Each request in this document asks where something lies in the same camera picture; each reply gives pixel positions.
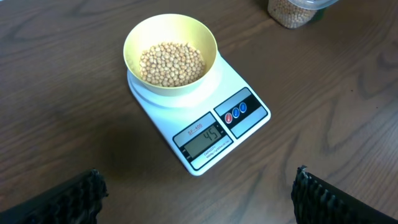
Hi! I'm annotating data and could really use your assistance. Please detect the soybeans in bowl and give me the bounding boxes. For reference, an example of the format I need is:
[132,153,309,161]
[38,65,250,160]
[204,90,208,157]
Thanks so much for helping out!
[139,42,206,88]

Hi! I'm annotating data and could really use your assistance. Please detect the white digital kitchen scale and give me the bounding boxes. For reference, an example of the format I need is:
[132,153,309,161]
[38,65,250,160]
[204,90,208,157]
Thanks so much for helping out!
[127,55,271,176]

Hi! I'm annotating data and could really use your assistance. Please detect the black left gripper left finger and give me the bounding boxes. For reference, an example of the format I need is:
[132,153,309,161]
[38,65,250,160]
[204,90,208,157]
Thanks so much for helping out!
[1,169,108,224]

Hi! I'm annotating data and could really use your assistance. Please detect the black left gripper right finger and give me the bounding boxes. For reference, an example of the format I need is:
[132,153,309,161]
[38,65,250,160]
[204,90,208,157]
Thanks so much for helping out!
[291,166,397,224]

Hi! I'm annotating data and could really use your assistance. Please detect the soybeans in container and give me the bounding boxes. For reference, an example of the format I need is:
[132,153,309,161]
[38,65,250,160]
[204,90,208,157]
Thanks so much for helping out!
[267,0,317,29]

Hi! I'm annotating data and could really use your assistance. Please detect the clear plastic container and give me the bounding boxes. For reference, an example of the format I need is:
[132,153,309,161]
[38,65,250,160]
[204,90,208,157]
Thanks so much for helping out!
[267,0,338,29]

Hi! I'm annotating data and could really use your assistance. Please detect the yellow plastic bowl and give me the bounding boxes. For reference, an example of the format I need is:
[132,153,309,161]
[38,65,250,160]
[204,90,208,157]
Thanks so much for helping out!
[123,14,218,96]

